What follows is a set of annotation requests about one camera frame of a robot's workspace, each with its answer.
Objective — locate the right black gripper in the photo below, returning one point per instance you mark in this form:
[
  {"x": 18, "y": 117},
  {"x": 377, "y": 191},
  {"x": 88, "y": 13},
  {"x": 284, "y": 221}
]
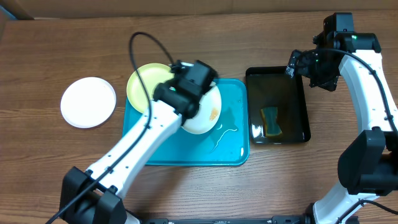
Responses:
[{"x": 301, "y": 63}]

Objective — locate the green yellow sponge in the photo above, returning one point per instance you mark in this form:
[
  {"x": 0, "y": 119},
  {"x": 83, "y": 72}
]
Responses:
[{"x": 269, "y": 117}]

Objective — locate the white plate with red stain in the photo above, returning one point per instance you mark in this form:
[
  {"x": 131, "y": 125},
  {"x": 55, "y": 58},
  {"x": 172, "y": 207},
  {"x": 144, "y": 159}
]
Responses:
[{"x": 88, "y": 102}]

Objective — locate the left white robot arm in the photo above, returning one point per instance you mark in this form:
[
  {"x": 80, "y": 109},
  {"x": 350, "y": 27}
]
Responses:
[{"x": 190, "y": 101}]

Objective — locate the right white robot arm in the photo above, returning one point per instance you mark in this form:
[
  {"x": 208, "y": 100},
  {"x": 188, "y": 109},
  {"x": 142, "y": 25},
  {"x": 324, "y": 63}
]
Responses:
[{"x": 367, "y": 169}]

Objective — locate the black water tray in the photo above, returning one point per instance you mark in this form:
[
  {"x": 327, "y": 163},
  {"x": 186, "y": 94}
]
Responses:
[{"x": 271, "y": 87}]

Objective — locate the teal plastic tray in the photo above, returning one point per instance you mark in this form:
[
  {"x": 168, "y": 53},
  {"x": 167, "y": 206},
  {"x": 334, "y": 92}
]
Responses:
[{"x": 226, "y": 144}]

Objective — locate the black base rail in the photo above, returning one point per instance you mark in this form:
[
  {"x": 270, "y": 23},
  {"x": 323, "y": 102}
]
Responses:
[{"x": 278, "y": 219}]

